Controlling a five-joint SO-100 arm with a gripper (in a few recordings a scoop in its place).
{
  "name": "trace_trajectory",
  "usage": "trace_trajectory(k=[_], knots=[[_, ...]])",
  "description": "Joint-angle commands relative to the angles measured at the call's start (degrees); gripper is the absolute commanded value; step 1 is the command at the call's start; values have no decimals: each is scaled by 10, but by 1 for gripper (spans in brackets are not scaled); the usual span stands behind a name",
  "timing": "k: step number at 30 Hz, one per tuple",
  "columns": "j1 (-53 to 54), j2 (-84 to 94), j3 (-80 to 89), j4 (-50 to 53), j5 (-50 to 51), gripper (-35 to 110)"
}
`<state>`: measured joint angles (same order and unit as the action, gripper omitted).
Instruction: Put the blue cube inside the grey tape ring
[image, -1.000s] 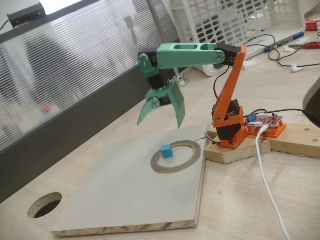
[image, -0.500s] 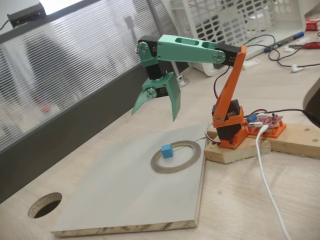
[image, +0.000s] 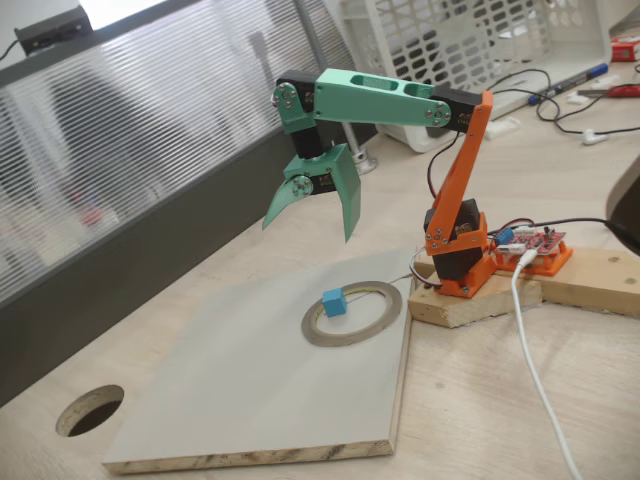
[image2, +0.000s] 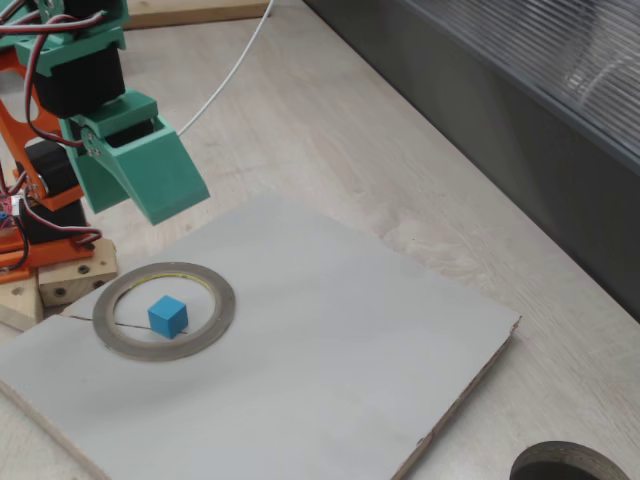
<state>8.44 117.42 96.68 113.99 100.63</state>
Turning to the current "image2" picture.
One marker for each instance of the frosted desk divider panel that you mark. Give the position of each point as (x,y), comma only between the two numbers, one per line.
(500,100)

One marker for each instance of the blue cube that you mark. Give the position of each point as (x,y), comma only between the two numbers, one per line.
(167,317)

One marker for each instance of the long wooden plank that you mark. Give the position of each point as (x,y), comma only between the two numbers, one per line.
(200,12)

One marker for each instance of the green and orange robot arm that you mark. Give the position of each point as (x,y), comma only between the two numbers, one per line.
(80,85)

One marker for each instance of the grey laminated chipboard panel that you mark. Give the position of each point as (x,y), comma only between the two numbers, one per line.
(325,350)

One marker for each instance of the light wooden block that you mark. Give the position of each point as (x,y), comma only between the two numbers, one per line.
(22,310)

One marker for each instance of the red controller circuit board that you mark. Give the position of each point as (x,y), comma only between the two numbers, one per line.
(5,215)

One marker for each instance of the wooden plank under arm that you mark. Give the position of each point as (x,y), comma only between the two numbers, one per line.
(75,285)

